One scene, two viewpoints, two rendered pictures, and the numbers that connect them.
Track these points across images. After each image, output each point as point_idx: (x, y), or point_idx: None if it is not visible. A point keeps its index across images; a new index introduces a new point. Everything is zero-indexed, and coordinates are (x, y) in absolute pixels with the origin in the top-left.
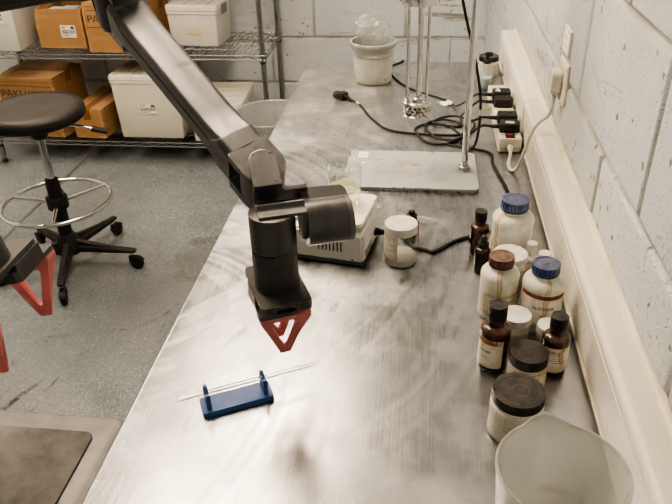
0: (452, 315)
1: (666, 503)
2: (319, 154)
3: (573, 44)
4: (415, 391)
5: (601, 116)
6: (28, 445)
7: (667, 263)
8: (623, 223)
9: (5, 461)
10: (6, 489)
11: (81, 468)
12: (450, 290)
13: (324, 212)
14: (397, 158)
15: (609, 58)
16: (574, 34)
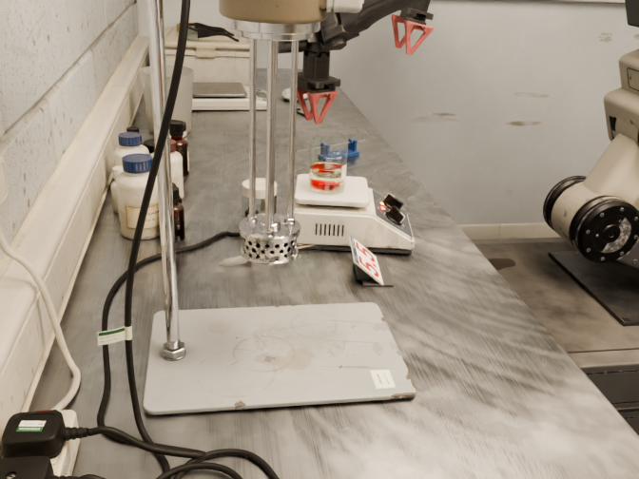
0: (205, 194)
1: (122, 88)
2: (477, 390)
3: None
4: (231, 162)
5: (38, 69)
6: (565, 339)
7: (85, 47)
8: (71, 90)
9: (566, 328)
10: (538, 315)
11: None
12: (206, 208)
13: None
14: (309, 373)
15: (27, 4)
16: None
